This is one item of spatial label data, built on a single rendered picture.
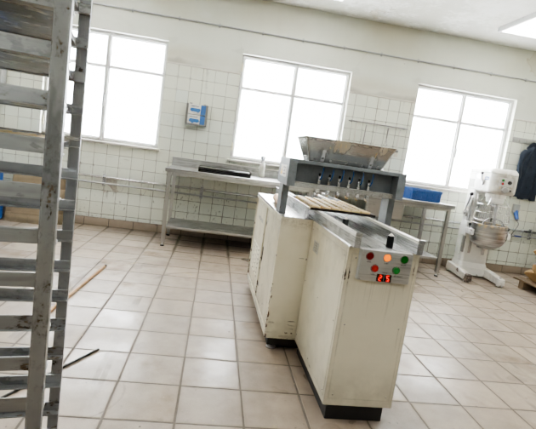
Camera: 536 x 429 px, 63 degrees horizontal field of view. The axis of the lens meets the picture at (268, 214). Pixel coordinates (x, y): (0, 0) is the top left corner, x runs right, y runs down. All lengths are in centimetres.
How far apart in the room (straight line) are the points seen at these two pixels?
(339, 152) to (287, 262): 72
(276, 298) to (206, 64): 369
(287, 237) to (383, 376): 93
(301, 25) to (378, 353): 454
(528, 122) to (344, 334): 540
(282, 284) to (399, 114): 391
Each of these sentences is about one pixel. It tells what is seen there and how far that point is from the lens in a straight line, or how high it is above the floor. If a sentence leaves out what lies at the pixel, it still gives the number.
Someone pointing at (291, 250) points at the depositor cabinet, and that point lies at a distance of 263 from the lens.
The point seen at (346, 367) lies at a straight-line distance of 217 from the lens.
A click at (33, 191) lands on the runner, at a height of 105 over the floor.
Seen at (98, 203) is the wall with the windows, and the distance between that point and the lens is 590.
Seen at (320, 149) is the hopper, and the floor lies 125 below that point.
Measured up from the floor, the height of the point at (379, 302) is 60.
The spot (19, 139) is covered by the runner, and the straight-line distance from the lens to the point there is 97.
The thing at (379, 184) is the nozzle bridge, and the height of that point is 110.
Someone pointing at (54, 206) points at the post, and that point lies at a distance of 94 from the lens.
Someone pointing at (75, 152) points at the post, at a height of 111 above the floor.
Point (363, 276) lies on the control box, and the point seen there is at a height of 72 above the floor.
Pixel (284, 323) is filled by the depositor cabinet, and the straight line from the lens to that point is 277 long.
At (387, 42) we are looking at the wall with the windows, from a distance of 620.
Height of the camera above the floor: 119
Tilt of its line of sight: 8 degrees down
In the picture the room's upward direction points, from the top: 8 degrees clockwise
